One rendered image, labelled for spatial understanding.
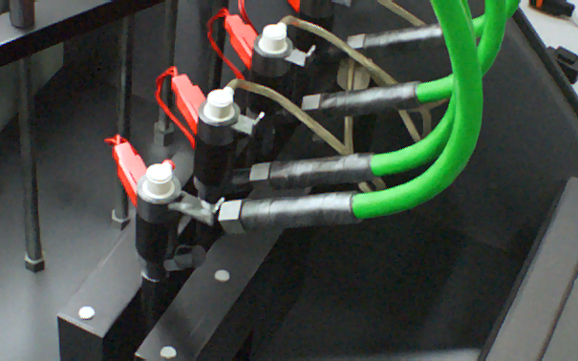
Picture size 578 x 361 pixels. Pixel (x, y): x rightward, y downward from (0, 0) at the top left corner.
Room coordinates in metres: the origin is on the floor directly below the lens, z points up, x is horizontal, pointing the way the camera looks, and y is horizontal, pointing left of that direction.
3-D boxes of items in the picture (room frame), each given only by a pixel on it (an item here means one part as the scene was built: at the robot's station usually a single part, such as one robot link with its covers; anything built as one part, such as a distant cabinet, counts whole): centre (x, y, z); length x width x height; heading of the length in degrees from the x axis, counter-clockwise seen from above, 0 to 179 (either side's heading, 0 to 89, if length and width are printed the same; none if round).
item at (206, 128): (0.61, 0.04, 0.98); 0.05 x 0.03 x 0.21; 70
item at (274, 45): (0.69, 0.02, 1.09); 0.02 x 0.02 x 0.03
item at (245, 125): (0.61, 0.04, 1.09); 0.03 x 0.02 x 0.01; 70
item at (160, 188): (0.54, 0.08, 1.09); 0.02 x 0.02 x 0.03
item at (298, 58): (0.68, 0.01, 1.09); 0.03 x 0.02 x 0.01; 70
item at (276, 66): (0.69, 0.01, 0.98); 0.05 x 0.03 x 0.21; 70
